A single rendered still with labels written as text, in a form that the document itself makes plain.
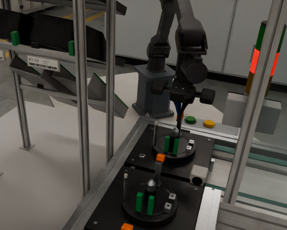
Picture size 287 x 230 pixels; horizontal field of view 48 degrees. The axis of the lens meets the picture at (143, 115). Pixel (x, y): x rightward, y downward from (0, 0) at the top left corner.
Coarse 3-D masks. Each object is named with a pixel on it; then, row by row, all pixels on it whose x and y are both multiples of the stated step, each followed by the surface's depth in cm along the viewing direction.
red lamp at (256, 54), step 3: (255, 48) 68; (255, 51) 67; (258, 51) 66; (255, 54) 67; (258, 54) 67; (255, 57) 67; (252, 60) 69; (255, 60) 68; (252, 63) 69; (255, 63) 68; (252, 66) 69; (255, 66) 68; (252, 69) 69; (252, 72) 69
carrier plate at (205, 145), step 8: (160, 128) 112; (168, 128) 112; (144, 136) 106; (152, 136) 107; (192, 136) 108; (200, 136) 109; (136, 144) 102; (144, 144) 103; (200, 144) 104; (208, 144) 105; (136, 152) 98; (144, 152) 99; (200, 152) 101; (208, 152) 101; (128, 160) 95; (136, 160) 95; (144, 160) 95; (152, 160) 96; (192, 160) 97; (200, 160) 97; (208, 160) 97; (136, 168) 94; (144, 168) 93; (152, 168) 92; (168, 168) 93; (176, 168) 93; (184, 168) 93; (208, 168) 94; (168, 176) 91; (176, 176) 90; (184, 176) 90
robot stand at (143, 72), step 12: (144, 72) 132; (168, 72) 134; (144, 84) 133; (168, 84) 134; (144, 96) 135; (156, 96) 134; (168, 96) 137; (144, 108) 137; (156, 108) 137; (168, 108) 141
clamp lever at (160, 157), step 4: (160, 156) 81; (164, 156) 81; (156, 160) 81; (160, 160) 81; (164, 160) 82; (160, 164) 79; (156, 168) 82; (160, 168) 81; (156, 172) 82; (160, 172) 82; (156, 176) 82; (156, 180) 82
